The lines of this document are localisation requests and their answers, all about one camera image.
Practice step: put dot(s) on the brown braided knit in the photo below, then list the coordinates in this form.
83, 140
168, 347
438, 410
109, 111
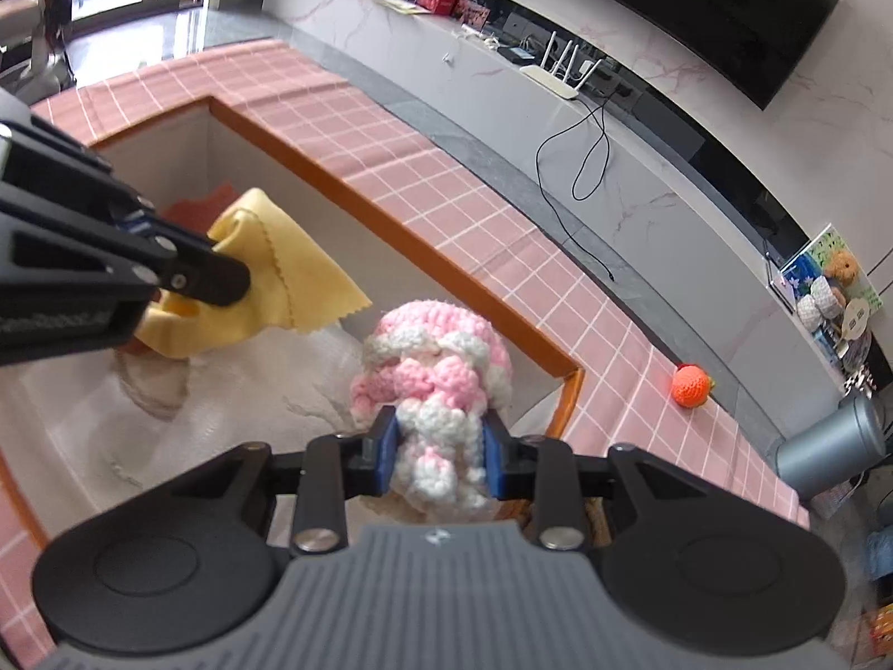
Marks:
598, 516

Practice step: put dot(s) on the black television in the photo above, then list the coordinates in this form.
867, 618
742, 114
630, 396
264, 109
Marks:
697, 0

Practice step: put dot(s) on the yellow orange box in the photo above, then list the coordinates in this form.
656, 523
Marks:
875, 635

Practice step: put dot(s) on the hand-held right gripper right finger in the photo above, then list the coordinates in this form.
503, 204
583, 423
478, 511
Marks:
495, 464

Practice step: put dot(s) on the white router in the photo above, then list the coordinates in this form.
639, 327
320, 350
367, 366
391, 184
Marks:
551, 80

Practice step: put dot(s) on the round hand fan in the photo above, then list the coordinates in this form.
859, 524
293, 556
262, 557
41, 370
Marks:
857, 324

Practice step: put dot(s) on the stacked patterned bowls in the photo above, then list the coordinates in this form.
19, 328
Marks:
820, 301

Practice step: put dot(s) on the chair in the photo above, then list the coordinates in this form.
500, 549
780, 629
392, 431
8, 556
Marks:
31, 35

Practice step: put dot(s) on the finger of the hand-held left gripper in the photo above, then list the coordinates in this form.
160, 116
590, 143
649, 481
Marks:
209, 276
63, 153

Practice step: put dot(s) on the small black box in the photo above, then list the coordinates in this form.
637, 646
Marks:
517, 54

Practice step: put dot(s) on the pink box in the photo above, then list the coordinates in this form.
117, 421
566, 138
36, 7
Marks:
471, 12

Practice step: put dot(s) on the orange cardboard box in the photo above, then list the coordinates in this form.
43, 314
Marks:
237, 160

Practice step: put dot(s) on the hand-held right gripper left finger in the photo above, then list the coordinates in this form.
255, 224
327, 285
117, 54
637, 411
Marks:
386, 457

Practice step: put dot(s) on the yellow paper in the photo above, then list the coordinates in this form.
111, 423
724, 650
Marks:
401, 7

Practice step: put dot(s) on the black white figurine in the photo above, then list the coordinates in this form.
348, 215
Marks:
858, 380

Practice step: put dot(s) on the brick red sponge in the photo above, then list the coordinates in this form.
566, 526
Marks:
199, 208

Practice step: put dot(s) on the pink white crochet toy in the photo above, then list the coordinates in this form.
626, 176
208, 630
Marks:
432, 363

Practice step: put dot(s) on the white marble tv cabinet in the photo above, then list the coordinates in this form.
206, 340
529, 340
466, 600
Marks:
418, 35

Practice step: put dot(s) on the silver trash can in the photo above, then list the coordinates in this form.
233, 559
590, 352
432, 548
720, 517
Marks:
830, 443

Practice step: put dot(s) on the decorative plate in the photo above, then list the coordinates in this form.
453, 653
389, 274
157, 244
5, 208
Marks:
861, 356

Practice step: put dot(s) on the orange crocheted ball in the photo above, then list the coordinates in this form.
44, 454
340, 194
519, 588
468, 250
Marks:
691, 385

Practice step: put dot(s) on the brown plush toy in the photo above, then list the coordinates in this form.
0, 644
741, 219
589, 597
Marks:
841, 266

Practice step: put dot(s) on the yellow cloth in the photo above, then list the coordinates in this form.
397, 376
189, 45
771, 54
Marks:
279, 272

